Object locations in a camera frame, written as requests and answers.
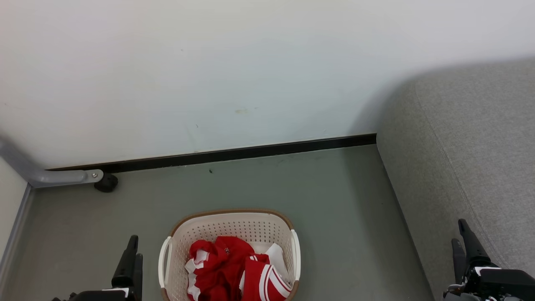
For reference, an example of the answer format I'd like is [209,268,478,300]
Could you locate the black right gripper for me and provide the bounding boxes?
[443,219,535,301]

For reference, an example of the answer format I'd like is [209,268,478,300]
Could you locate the black caster wheel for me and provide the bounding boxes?
[94,173,119,193]

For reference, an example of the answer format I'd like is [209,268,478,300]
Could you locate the grey skirting strip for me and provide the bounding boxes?
[0,184,34,287]

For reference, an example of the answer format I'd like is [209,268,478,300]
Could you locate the red and white garment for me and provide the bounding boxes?
[185,236,293,301]

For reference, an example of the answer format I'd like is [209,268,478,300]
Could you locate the black baseboard strip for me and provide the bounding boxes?
[46,133,377,172]

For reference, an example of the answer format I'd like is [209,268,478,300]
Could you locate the cream perforated laundry basket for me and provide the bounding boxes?
[158,209,301,301]

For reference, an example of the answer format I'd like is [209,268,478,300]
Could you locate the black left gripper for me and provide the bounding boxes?
[52,235,143,301]

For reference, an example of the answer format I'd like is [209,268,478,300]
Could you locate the grey fabric sofa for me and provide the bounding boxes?
[376,56,535,301]

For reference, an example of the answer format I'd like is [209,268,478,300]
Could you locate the grey metal table leg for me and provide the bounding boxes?
[0,136,104,189]

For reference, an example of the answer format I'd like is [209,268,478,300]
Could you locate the white cloth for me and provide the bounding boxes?
[254,243,290,286]

